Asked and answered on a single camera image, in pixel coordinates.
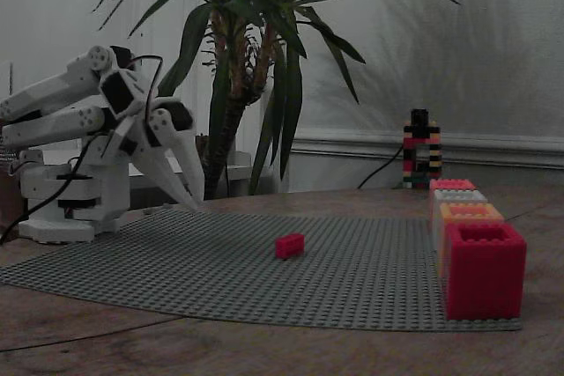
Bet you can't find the grey white lego box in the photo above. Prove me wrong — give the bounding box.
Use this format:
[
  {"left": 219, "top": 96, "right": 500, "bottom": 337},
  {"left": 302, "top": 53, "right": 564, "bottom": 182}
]
[{"left": 431, "top": 188, "right": 488, "bottom": 254}]

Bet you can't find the orange lego box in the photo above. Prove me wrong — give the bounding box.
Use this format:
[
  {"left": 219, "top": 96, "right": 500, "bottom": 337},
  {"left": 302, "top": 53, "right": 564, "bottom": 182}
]
[{"left": 435, "top": 202, "right": 505, "bottom": 280}]

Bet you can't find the green potted palm plant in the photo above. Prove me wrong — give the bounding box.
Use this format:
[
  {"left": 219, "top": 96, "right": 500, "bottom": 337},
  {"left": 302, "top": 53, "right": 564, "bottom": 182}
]
[{"left": 92, "top": 0, "right": 462, "bottom": 201}]

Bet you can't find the black arm motor cable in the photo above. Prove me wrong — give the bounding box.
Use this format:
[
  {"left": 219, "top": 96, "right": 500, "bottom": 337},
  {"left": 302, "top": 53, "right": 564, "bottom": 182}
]
[{"left": 130, "top": 55, "right": 164, "bottom": 125}]

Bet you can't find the black camera on tower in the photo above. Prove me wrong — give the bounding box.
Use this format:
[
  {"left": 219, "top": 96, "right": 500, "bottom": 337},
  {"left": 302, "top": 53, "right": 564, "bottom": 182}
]
[{"left": 410, "top": 107, "right": 431, "bottom": 129}]

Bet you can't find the red Lego brick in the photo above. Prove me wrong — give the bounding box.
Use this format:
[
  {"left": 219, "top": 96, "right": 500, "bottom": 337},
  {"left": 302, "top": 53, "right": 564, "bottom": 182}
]
[{"left": 275, "top": 232, "right": 306, "bottom": 260}]

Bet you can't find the striped Lego tower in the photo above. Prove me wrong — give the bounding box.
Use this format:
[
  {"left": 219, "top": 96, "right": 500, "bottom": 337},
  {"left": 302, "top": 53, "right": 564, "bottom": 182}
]
[{"left": 401, "top": 119, "right": 442, "bottom": 190}]

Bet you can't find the black camera cable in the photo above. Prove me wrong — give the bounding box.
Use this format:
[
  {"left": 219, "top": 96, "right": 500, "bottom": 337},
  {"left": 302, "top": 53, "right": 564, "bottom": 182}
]
[{"left": 356, "top": 140, "right": 406, "bottom": 190}]

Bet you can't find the large red lego box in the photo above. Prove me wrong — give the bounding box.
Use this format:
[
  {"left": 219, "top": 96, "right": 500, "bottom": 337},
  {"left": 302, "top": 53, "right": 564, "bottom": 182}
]
[{"left": 444, "top": 222, "right": 528, "bottom": 321}]

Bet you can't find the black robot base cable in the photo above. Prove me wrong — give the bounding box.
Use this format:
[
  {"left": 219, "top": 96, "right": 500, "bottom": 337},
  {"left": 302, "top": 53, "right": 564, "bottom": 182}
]
[{"left": 0, "top": 136, "right": 96, "bottom": 247}]

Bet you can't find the grey Lego baseplate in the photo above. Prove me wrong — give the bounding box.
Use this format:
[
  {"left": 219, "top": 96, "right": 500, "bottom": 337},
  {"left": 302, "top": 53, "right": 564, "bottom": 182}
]
[{"left": 0, "top": 204, "right": 524, "bottom": 333}]

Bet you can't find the thin black table cable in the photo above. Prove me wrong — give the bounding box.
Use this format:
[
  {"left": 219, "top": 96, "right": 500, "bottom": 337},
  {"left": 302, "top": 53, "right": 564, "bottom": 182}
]
[{"left": 0, "top": 313, "right": 186, "bottom": 355}]

